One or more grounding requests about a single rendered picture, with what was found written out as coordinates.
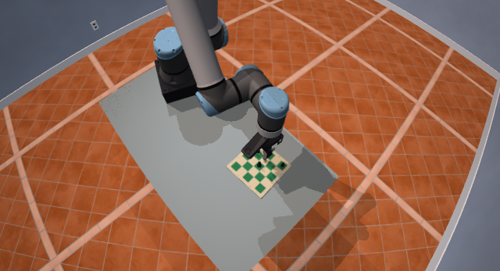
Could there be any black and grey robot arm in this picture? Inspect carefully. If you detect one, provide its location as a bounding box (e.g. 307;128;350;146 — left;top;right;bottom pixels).
153;0;290;159

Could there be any green and cream chessboard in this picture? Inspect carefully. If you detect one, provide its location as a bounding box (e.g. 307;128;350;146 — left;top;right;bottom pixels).
227;148;291;198

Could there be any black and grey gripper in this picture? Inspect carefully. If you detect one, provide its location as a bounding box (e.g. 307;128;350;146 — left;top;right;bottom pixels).
262;134;284;160

